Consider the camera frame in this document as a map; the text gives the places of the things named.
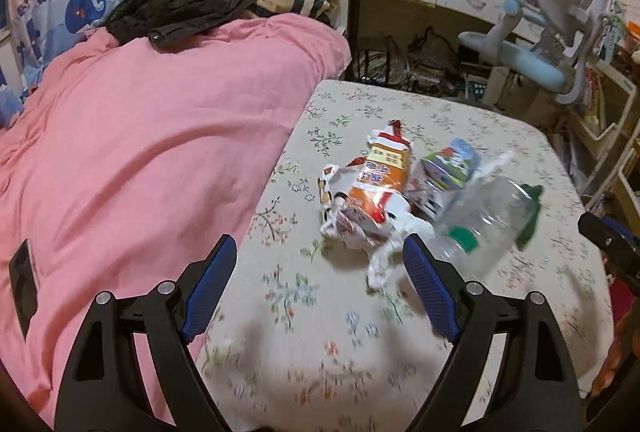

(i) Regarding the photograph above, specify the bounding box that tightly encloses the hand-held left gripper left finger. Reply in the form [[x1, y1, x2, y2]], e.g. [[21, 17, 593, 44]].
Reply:
[[54, 235, 238, 432]]

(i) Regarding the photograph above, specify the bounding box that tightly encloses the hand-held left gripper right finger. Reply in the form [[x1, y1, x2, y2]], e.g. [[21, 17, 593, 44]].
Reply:
[[402, 233, 586, 432]]

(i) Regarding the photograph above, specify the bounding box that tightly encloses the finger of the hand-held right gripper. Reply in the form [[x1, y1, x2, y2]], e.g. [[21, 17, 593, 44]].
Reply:
[[578, 211, 640, 299]]

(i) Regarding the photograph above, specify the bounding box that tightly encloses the orange snack packet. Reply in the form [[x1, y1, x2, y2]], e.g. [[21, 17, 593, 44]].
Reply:
[[317, 119, 417, 254]]

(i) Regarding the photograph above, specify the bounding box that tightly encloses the clear plastic bottle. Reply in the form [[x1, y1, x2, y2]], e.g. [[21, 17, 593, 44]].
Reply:
[[432, 151, 545, 275]]

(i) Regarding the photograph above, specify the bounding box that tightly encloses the blue green milk carton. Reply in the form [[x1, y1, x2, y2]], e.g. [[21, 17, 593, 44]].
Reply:
[[410, 137, 483, 219]]

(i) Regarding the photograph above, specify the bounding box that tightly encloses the white bookshelf with books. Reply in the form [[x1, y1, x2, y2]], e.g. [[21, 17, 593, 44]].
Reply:
[[564, 57, 640, 213]]

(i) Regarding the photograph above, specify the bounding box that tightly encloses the pink blanket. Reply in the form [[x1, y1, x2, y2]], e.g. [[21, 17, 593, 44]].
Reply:
[[0, 12, 353, 419]]

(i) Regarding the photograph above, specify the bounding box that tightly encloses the grey blue desk chair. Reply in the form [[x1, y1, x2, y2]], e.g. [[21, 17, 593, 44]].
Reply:
[[457, 0, 610, 106]]

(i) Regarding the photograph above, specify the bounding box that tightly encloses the black jacket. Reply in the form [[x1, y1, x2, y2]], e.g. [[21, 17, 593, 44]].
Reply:
[[105, 0, 273, 48]]

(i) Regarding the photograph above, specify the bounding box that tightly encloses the striped beige pillow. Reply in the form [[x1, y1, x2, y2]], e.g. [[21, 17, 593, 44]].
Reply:
[[250, 0, 333, 22]]

